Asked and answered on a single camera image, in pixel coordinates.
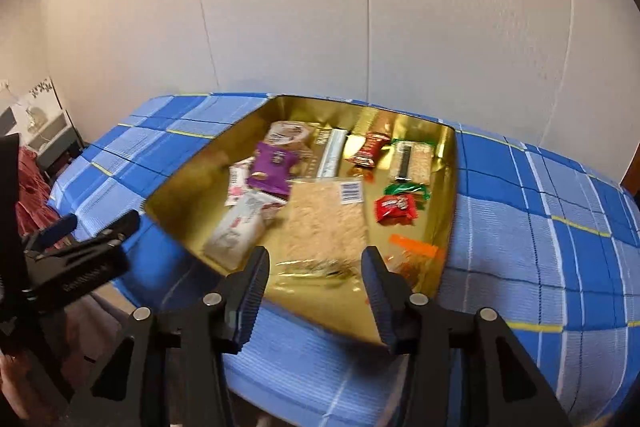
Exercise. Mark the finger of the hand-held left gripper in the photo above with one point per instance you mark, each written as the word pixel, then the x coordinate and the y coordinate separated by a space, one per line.
pixel 57 232
pixel 100 234

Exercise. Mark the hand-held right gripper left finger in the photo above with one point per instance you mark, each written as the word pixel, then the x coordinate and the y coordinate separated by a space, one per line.
pixel 250 302

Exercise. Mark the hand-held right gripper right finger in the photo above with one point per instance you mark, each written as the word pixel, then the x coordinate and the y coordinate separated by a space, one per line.
pixel 381 302

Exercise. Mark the orange candy packet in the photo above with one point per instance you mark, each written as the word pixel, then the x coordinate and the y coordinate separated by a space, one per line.
pixel 415 257

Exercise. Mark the white snack packet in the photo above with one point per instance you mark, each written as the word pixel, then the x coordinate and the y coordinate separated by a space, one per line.
pixel 240 229

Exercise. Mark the gold tin box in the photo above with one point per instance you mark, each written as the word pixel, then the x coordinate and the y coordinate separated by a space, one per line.
pixel 435 232

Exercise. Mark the large rice crisp packet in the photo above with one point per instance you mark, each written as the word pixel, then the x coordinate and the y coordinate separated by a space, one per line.
pixel 325 227

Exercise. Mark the small red snack packet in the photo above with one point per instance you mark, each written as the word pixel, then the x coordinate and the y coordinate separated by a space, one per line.
pixel 400 204

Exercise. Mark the pink white slim packet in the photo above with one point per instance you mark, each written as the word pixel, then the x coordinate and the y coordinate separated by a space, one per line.
pixel 239 184

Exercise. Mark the purple snack packet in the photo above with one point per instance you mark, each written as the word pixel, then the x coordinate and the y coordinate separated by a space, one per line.
pixel 272 167

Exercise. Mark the rice crisp bar green wrapper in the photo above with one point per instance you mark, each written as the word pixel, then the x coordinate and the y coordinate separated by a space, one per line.
pixel 412 162

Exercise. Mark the dark red snack packet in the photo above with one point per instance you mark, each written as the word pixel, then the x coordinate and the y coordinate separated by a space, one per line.
pixel 369 149

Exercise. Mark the long gold packet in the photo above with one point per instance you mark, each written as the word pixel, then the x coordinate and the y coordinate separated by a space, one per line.
pixel 327 154

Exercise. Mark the round cake clear packet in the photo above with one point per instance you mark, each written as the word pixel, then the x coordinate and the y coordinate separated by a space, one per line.
pixel 290 134

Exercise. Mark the red patterned cloth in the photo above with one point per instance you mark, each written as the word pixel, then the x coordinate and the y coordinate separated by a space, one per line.
pixel 37 192

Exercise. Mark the grey white nightstand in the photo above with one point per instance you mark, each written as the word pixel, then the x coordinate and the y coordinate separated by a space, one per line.
pixel 50 132

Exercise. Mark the blue plaid bed sheet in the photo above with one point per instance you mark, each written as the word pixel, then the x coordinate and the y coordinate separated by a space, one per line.
pixel 525 257

